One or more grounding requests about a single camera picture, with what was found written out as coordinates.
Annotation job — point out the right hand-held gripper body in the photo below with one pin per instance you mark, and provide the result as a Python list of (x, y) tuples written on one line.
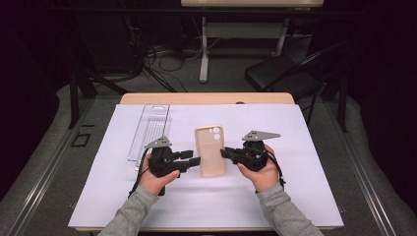
[(254, 154)]

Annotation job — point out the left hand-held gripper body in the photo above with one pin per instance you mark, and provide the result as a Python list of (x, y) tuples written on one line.
[(162, 162)]

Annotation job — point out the beige phone case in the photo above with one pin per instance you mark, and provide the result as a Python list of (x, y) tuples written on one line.
[(210, 154)]

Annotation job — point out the clear plastic packaging tray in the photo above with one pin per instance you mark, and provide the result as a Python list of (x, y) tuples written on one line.
[(150, 126)]

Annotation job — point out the person's left hand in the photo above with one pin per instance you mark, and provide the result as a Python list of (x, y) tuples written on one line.
[(152, 182)]

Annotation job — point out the person's right hand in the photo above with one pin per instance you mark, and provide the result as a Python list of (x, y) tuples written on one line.
[(262, 178)]

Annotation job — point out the white table cover sheet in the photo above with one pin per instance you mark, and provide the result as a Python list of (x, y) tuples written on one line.
[(246, 203)]

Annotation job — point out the black folding chair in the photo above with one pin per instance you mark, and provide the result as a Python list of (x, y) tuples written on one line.
[(282, 77)]

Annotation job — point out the white-legged desk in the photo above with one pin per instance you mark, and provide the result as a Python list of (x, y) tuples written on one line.
[(242, 29)]

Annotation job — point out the metal floor rail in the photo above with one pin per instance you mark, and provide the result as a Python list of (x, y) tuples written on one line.
[(49, 170), (360, 170)]

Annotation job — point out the black metal stand frame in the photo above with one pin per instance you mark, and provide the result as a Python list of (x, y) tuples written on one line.
[(73, 95)]

